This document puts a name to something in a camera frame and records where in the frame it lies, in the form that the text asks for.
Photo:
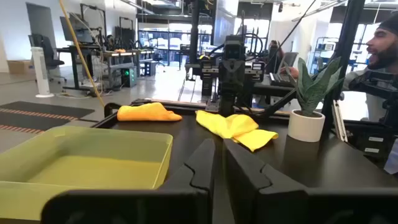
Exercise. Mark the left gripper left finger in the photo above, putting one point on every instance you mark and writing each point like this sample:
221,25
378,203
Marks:
192,180

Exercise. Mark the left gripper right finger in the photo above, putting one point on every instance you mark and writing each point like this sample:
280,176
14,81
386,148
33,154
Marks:
248,186

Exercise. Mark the orange microfiber towel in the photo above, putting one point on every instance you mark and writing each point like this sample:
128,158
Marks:
146,112

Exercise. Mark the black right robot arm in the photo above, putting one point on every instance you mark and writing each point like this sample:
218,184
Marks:
227,107

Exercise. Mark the yellow microfiber towel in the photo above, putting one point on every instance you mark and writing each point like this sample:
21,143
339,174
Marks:
236,127

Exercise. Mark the person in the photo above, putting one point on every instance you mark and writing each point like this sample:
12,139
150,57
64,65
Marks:
384,46
275,54

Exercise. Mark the grey laptop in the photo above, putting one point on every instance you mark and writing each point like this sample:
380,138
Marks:
287,67

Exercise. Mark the person's hand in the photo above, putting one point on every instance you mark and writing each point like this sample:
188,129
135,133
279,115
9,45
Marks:
290,72

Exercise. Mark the snake plant in white pot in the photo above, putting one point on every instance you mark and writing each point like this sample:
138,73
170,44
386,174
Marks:
306,124

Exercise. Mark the yellow-green plastic bin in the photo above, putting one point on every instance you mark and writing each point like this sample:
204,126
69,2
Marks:
93,174

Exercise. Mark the computer case with green light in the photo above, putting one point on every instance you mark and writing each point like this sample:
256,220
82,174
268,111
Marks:
128,76

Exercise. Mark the black control box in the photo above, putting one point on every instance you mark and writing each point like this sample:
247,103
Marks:
363,140

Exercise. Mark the black office desk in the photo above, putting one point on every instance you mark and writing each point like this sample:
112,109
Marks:
74,51

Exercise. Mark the dark computer monitor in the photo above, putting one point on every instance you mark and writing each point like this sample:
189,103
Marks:
77,31

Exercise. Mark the black striped floor mat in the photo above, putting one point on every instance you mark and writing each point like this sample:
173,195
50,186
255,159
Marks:
37,115

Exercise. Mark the black office chair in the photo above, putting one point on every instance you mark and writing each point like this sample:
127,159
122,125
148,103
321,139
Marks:
48,53

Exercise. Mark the white tower fan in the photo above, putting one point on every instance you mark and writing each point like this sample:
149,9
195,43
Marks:
42,71

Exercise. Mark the cardboard box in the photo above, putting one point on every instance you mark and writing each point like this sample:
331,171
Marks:
20,67

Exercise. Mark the black frame strut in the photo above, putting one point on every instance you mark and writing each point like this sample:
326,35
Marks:
345,46

